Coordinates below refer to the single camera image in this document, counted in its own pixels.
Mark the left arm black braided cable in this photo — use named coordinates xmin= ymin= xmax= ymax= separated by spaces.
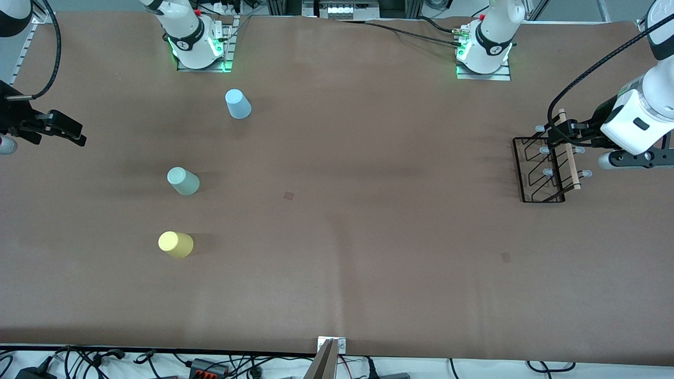
xmin=548 ymin=13 xmax=674 ymax=145

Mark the yellow plastic cup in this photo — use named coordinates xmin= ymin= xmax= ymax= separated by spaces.
xmin=158 ymin=231 xmax=194 ymax=258

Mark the thick black table cable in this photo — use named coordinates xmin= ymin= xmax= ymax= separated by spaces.
xmin=416 ymin=16 xmax=456 ymax=34

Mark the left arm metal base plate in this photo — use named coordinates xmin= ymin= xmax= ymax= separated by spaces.
xmin=456 ymin=24 xmax=512 ymax=81

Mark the grey metal beam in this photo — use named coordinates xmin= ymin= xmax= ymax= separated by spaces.
xmin=304 ymin=340 xmax=339 ymax=379

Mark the long black table cable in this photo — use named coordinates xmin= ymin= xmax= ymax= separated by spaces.
xmin=337 ymin=18 xmax=467 ymax=51

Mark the white power strip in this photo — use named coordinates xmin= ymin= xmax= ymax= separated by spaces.
xmin=315 ymin=0 xmax=381 ymax=21

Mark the black wire cup holder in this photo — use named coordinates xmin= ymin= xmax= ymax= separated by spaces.
xmin=512 ymin=109 xmax=593 ymax=204

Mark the pale green plastic cup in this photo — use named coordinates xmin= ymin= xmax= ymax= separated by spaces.
xmin=167 ymin=167 xmax=201 ymax=196

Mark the brown paper table cover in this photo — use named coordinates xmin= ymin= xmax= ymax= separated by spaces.
xmin=0 ymin=12 xmax=674 ymax=366

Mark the black power adapter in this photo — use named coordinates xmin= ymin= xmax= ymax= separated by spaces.
xmin=15 ymin=365 xmax=57 ymax=379

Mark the light blue plastic cup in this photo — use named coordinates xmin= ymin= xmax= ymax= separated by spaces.
xmin=225 ymin=88 xmax=252 ymax=120

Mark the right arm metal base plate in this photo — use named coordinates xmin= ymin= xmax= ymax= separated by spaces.
xmin=176 ymin=13 xmax=235 ymax=73

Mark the black orange connector block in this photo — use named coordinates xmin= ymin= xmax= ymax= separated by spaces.
xmin=189 ymin=358 xmax=231 ymax=379

